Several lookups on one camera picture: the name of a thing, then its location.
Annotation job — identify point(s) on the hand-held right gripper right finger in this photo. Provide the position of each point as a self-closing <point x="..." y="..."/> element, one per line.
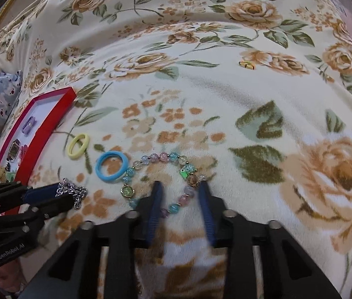
<point x="206" y="211"/>

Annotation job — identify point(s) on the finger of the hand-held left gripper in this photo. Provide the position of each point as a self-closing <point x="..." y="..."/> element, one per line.
<point x="56" y="205"/>
<point x="39" y="192"/>

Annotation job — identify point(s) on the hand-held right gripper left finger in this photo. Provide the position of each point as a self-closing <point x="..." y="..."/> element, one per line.
<point x="154" y="211"/>

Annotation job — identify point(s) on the green dial square wristwatch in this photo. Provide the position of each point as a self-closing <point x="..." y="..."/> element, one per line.
<point x="14" y="150"/>

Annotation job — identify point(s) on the purple hair clip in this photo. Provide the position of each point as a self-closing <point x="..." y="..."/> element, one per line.
<point x="29" y="125"/>

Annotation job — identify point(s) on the red jewelry tray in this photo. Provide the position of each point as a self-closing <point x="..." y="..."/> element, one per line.
<point x="43" y="112"/>

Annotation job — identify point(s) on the person's left hand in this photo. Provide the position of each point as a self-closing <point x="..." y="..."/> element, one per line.
<point x="6" y="278"/>

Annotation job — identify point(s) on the floral blanket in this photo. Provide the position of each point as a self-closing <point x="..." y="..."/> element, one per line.
<point x="225" y="115"/>

